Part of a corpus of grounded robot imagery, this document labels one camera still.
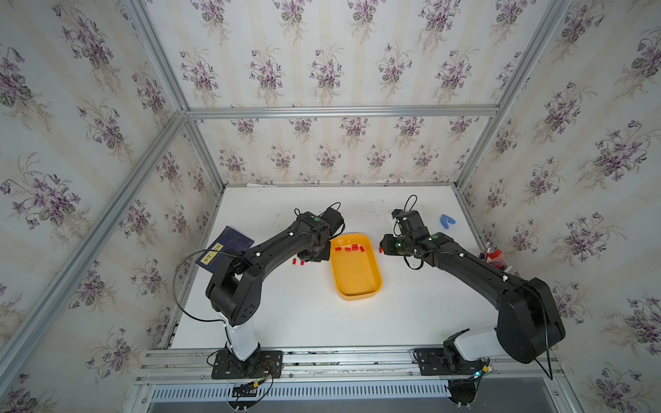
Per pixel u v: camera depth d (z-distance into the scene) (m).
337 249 0.98
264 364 0.73
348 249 0.98
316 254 0.73
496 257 0.84
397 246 0.75
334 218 0.71
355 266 0.93
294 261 0.95
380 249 0.88
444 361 0.72
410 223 0.67
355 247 0.98
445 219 1.07
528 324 0.41
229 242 0.99
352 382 0.71
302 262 0.95
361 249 0.98
